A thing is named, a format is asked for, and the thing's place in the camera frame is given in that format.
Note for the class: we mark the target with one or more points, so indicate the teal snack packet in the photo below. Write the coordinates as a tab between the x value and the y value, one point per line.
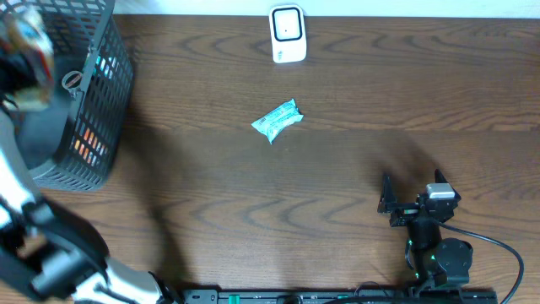
273	123

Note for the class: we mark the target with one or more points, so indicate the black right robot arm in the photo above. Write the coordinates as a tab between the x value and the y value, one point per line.
440	264

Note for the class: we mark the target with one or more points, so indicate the white barcode scanner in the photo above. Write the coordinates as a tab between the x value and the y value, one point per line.
288	37

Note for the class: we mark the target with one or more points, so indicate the black plastic mesh basket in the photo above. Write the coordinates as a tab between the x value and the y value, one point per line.
71	145

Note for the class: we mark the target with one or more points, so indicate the green Zam-Buk tin box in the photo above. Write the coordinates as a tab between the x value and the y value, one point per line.
72	81

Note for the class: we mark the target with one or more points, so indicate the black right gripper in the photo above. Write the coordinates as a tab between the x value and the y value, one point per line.
388	203

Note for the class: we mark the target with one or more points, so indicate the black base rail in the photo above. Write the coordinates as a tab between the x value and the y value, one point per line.
367	296

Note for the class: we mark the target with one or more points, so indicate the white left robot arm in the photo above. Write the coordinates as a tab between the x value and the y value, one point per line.
48	251

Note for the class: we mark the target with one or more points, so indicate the yellow white snack bag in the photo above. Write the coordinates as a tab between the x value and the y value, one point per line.
27	62

